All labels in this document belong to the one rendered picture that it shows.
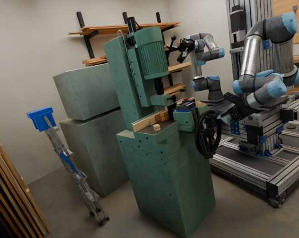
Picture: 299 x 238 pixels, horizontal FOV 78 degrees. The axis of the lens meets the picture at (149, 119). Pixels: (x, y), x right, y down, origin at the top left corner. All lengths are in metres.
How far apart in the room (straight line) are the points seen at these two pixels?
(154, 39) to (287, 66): 0.87
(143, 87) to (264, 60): 1.07
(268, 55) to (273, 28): 0.65
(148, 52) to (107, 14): 2.98
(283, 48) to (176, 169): 0.98
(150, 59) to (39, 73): 2.40
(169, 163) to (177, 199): 0.29
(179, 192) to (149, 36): 1.04
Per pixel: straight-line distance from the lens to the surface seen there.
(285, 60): 1.47
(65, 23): 3.71
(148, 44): 1.24
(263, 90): 0.99
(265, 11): 1.94
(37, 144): 3.38
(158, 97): 1.31
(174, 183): 1.30
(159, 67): 1.23
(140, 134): 1.18
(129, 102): 1.46
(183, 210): 1.47
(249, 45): 1.27
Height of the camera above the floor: 1.29
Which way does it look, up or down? 16 degrees down
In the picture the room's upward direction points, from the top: 14 degrees counter-clockwise
